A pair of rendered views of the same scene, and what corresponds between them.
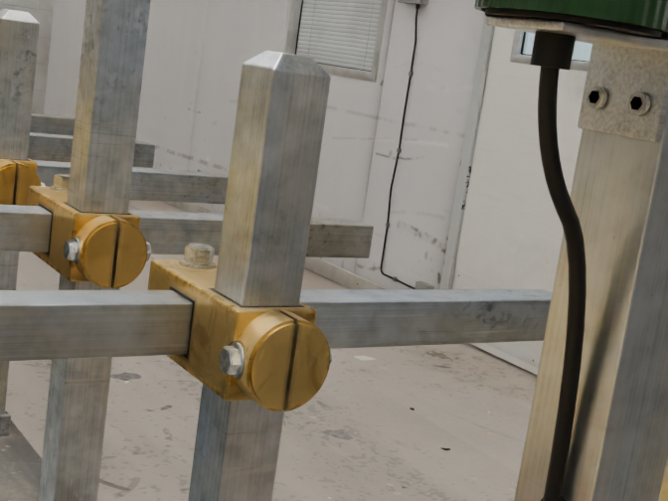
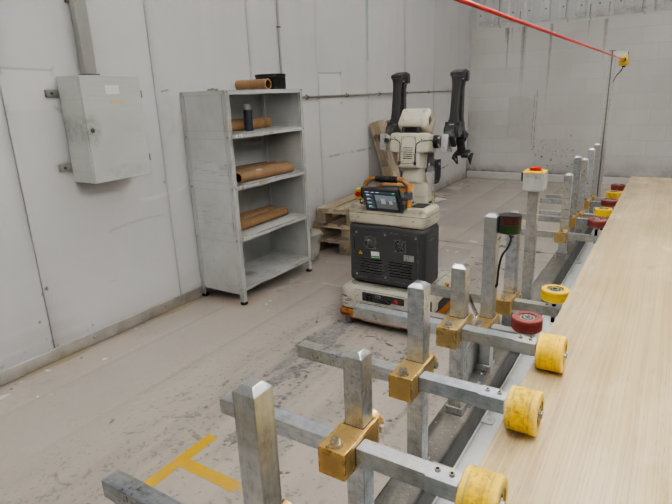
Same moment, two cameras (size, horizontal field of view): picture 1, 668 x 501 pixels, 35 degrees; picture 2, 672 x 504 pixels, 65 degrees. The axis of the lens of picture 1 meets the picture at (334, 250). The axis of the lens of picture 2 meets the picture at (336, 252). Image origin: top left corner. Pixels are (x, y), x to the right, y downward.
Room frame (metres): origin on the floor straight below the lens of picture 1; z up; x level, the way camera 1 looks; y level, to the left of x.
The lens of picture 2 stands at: (1.31, 1.01, 1.50)
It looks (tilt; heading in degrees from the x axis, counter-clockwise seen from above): 17 degrees down; 246
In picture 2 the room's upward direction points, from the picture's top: 2 degrees counter-clockwise
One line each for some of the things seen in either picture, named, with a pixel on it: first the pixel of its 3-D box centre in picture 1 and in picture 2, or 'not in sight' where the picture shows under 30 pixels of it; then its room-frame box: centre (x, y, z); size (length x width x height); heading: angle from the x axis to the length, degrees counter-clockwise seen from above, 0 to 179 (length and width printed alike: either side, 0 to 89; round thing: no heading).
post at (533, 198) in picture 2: not in sight; (529, 251); (-0.07, -0.39, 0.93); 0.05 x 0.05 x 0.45; 34
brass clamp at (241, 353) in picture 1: (232, 329); (455, 327); (0.58, 0.05, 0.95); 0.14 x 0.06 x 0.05; 34
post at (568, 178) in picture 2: not in sight; (564, 223); (-0.68, -0.80, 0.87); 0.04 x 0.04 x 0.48; 34
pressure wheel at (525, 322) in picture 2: not in sight; (526, 334); (0.32, 0.02, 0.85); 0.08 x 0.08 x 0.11
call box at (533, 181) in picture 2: not in sight; (534, 181); (-0.07, -0.39, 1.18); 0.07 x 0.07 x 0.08; 34
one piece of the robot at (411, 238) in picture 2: not in sight; (395, 236); (-0.39, -1.90, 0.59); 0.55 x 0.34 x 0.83; 124
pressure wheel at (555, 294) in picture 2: not in sight; (554, 304); (0.10, -0.10, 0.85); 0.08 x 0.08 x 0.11
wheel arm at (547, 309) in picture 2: not in sight; (489, 300); (0.21, -0.26, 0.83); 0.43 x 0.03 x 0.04; 124
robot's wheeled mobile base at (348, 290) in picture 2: not in sight; (401, 292); (-0.46, -1.95, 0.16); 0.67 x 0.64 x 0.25; 34
